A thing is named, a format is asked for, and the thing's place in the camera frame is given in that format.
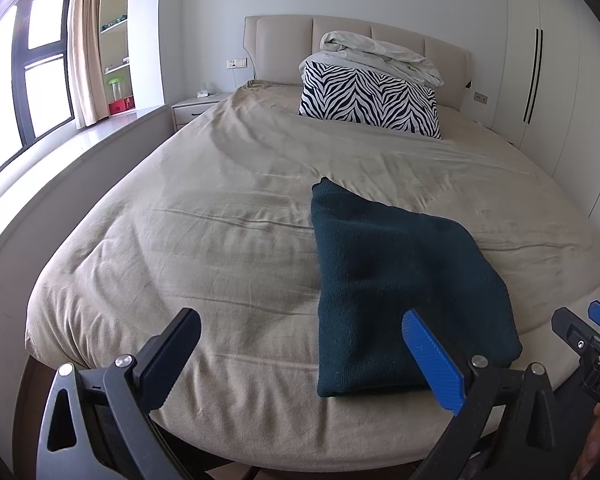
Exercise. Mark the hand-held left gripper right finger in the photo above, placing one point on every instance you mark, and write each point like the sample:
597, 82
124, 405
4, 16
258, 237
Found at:
432, 355

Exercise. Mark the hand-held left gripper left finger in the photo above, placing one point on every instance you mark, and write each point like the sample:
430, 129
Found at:
164, 355

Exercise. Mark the dark green knit sweater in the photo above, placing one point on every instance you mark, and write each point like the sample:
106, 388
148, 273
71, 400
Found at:
390, 270

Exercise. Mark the bed with beige sheet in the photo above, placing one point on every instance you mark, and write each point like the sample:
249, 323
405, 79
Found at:
204, 220

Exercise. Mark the white window ledge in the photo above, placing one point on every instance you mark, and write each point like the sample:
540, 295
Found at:
69, 170

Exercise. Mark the white nightstand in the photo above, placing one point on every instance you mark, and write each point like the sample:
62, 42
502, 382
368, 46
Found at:
194, 110

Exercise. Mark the zebra print pillow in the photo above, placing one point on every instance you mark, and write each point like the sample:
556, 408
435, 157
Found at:
370, 97

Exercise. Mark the small white bedside item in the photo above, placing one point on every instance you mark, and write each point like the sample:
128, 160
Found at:
204, 93

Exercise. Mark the clear jar with green lid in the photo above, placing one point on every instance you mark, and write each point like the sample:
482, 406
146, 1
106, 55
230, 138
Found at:
116, 91

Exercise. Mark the folded white duvet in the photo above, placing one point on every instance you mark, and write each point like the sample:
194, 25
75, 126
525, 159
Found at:
380, 55

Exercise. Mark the beige curtain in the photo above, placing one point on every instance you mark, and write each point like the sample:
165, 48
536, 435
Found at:
87, 50

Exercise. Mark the black framed window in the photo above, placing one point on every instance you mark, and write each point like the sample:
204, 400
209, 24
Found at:
39, 60

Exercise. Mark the beige padded headboard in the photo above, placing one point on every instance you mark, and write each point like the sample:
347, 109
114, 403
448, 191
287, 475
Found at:
280, 45

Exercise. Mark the white shelf unit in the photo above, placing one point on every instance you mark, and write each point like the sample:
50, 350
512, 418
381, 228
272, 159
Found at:
117, 10

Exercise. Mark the beige wall socket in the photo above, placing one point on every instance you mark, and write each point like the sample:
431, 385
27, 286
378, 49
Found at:
482, 98

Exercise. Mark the white wall socket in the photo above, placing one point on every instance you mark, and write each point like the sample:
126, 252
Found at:
236, 63

